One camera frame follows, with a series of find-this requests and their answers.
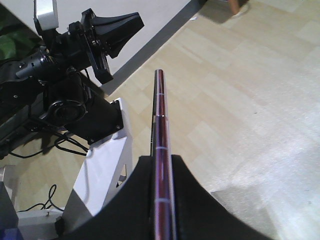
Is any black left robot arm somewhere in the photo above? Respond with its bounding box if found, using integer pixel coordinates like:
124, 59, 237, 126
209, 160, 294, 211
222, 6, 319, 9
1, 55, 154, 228
0, 7, 148, 240

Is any black purple smartphone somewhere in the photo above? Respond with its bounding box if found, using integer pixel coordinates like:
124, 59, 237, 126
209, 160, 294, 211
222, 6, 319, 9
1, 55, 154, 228
151, 69, 177, 240

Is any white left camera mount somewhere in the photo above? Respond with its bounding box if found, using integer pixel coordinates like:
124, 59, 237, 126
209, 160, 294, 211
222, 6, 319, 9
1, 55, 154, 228
33, 0, 59, 35

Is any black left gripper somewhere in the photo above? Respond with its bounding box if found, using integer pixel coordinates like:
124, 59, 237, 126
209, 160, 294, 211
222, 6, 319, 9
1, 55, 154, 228
41, 8, 145, 84

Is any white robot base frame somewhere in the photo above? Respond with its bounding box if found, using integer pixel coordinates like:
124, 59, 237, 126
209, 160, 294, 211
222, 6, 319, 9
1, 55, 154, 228
0, 97, 133, 240

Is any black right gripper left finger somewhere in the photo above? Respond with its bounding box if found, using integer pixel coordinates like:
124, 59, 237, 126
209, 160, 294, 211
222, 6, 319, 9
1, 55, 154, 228
60, 156, 153, 240

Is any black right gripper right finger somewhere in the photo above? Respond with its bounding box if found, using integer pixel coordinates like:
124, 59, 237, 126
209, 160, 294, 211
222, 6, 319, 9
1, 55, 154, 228
172, 154, 269, 240

